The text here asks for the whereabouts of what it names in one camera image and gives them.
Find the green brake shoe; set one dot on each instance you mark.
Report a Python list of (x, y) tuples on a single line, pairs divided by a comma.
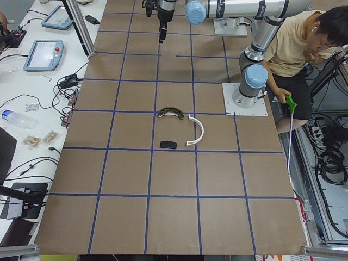
[(170, 111)]

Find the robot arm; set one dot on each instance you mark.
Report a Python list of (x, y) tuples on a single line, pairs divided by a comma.
[(165, 10), (272, 13)]

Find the seated person in beige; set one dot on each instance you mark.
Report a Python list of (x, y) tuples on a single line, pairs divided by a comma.
[(310, 37)]

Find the far teach pendant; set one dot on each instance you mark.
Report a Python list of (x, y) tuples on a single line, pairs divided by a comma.
[(57, 19)]

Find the black camera stand base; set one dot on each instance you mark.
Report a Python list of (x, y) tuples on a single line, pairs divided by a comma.
[(23, 200)]

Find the plastic water bottle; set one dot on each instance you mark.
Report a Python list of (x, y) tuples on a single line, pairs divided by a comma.
[(18, 119)]

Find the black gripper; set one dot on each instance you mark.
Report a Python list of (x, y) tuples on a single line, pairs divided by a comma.
[(165, 15)]

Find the black power adapter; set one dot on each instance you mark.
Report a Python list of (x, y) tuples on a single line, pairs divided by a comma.
[(92, 19)]

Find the near teach pendant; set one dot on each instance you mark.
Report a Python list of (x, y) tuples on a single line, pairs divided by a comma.
[(44, 55)]

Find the aluminium frame post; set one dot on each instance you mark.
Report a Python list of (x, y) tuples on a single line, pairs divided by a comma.
[(79, 25)]

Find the black brake pad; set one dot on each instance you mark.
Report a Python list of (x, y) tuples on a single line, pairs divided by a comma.
[(168, 144)]

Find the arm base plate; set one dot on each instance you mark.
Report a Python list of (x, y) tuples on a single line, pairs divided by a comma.
[(238, 105), (235, 27)]

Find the green handled reacher tool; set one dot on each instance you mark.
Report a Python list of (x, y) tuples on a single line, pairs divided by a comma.
[(292, 106)]

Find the teach pendant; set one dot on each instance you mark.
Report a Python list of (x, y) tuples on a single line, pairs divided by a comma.
[(44, 55), (57, 19)]

